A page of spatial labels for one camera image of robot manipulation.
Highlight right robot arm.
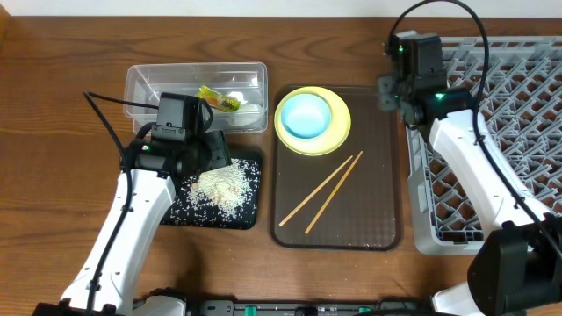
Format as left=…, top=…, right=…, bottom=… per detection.
left=378, top=32, right=561, bottom=315

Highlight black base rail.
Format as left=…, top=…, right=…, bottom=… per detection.
left=131, top=298, right=440, bottom=316

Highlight white napkin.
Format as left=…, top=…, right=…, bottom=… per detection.
left=227, top=75, right=267, bottom=132

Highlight yellow plate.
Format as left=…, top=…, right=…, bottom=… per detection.
left=274, top=86, right=351, bottom=156

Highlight right wooden chopstick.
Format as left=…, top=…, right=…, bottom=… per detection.
left=305, top=150, right=364, bottom=234

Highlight green snack wrapper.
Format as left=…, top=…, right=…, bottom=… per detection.
left=197, top=85, right=241, bottom=112

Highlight light blue bowl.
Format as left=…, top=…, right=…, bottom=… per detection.
left=281, top=93, right=332, bottom=140

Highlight left wooden chopstick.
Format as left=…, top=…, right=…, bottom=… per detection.
left=278, top=155, right=353, bottom=226

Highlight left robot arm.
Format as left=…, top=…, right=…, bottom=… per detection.
left=34, top=92, right=232, bottom=315

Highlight grey dishwasher rack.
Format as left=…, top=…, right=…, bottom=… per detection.
left=407, top=37, right=561, bottom=255

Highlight rice pile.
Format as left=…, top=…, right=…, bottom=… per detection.
left=169, top=157, right=261, bottom=225

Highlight black waste tray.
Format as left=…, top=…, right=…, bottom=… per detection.
left=160, top=147, right=263, bottom=231

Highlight wooden chopstick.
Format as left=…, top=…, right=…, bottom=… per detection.
left=305, top=150, right=364, bottom=234
left=278, top=155, right=353, bottom=226

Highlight dark brown serving tray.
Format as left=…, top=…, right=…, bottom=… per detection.
left=270, top=86, right=403, bottom=251

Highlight clear plastic bin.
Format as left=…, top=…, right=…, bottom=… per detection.
left=124, top=62, right=268, bottom=133

